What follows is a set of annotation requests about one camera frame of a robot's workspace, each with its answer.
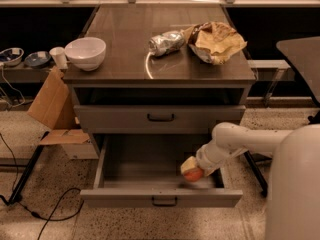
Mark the grey side shelf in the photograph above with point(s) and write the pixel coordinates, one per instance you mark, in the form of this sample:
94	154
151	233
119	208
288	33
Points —
24	74

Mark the blue patterned bowl right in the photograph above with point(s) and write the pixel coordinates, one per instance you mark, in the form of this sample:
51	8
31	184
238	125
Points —
38	60

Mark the white ceramic bowl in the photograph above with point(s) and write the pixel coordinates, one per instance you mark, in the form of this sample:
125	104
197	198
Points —
86	53

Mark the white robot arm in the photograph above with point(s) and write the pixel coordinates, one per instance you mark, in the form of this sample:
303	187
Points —
293	200

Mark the grey drawer cabinet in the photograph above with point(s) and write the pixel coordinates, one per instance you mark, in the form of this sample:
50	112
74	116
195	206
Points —
129	76

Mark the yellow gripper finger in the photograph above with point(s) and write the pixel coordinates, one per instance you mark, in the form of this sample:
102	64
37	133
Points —
188	165

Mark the black left frame leg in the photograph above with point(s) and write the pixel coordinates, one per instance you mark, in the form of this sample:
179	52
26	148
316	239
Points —
16	195

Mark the crushed silver can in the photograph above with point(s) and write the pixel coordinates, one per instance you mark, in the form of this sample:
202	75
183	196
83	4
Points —
166	43

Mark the closed upper drawer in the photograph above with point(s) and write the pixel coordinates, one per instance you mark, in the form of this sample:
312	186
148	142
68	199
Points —
155	119

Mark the red apple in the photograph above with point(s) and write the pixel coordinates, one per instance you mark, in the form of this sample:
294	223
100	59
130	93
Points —
193	175

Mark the crumpled brown chip bag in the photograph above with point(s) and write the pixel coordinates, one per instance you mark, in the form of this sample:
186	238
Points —
214	42

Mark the blue patterned bowl left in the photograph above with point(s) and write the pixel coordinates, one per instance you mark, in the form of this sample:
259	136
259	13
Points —
11	56

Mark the brown cardboard box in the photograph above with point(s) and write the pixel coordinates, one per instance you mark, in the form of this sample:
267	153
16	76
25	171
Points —
53	108

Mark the blue patterned bowl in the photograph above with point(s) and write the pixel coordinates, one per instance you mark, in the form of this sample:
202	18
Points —
11	56
38	60

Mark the open middle drawer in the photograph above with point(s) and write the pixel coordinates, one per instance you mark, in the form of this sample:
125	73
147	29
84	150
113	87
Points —
143	170

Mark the white paper cup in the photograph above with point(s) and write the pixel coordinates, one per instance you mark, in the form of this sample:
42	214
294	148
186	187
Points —
58	55

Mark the black metal stand leg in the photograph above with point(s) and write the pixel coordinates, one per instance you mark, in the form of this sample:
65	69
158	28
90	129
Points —
257	173

